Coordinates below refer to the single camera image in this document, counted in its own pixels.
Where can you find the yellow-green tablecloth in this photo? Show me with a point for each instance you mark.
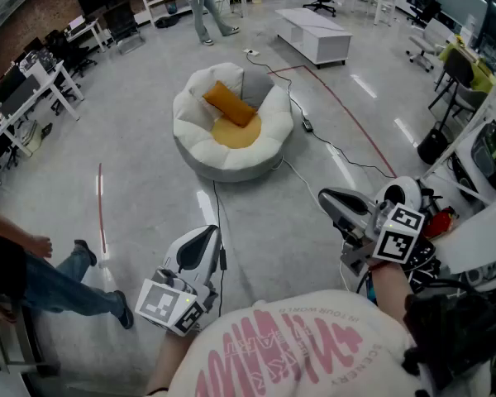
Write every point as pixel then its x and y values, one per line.
pixel 479 75

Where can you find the grey cushion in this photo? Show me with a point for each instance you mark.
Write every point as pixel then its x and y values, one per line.
pixel 255 87

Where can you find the white round device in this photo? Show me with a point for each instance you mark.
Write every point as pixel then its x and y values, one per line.
pixel 403 190

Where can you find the black and grey chair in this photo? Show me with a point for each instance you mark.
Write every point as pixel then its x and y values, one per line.
pixel 459 81

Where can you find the white low cabinet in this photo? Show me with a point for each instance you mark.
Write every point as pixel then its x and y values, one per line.
pixel 314 31

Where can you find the small white desk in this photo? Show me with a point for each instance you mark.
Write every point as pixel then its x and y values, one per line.
pixel 87 29

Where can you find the orange rectangular pillow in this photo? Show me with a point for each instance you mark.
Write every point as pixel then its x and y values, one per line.
pixel 231 105

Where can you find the white power strip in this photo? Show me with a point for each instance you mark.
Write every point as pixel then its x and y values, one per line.
pixel 251 51

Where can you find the black folding chair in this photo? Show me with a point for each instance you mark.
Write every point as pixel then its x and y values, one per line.
pixel 122 25

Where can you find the person's white pink-printed shirt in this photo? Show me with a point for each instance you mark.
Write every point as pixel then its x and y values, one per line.
pixel 281 345

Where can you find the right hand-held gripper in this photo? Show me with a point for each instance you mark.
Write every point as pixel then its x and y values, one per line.
pixel 397 238

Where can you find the person's right forearm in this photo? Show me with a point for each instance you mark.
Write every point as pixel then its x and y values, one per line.
pixel 390 290

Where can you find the grey swivel chair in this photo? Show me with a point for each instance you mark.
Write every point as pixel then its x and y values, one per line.
pixel 427 41

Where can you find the red object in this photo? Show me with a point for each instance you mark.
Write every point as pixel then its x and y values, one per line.
pixel 440 223

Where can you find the black power adapter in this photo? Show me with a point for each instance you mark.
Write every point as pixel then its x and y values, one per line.
pixel 307 125

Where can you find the person's left forearm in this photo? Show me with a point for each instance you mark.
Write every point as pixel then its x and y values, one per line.
pixel 169 358

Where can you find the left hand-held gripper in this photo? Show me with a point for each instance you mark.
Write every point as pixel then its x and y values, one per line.
pixel 177 292

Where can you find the white cushion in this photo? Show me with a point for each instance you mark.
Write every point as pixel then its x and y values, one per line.
pixel 196 110

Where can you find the grey metal chair frame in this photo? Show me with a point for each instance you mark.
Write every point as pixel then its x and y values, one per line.
pixel 20 337

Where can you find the long white desk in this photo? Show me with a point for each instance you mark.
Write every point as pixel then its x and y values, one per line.
pixel 45 85

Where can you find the white flower-shaped beanbag seat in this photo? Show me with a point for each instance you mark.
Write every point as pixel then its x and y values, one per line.
pixel 248 155

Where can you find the black cylindrical bin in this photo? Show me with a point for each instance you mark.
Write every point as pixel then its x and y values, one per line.
pixel 432 144

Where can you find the black monitor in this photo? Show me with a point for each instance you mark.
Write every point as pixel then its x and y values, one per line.
pixel 14 91

